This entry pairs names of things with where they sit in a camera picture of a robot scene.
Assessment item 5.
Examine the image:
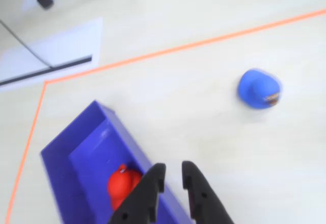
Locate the blue rubber duck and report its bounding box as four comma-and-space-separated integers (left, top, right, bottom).
237, 67, 284, 111

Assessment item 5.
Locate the thin black cable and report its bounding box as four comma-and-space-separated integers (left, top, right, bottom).
0, 19, 53, 69

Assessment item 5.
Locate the white paper with black stripe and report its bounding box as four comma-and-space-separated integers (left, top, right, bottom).
0, 17, 104, 93

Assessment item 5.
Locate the red rubber duck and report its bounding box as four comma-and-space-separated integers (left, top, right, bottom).
107, 163, 143, 212

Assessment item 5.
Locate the orange tape border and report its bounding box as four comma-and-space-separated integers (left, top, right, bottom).
5, 9, 326, 224

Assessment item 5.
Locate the blue rectangular plastic box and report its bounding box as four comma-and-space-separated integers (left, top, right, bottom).
40, 99, 196, 224

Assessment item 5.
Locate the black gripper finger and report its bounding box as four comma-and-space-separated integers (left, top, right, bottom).
106, 162, 167, 224
181, 160, 235, 224

